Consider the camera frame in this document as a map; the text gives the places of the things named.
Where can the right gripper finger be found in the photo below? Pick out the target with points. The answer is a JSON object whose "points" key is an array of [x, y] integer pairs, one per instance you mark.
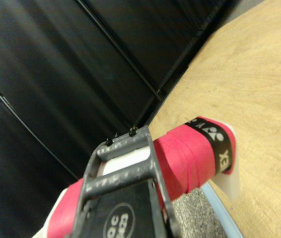
{"points": [[120, 177]]}

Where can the blue litter tray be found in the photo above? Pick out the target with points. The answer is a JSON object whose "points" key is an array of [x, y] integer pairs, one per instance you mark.
{"points": [[195, 218]]}

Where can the curtain stand pole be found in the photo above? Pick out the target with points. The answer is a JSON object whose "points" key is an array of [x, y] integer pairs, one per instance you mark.
{"points": [[30, 125], [119, 49]]}

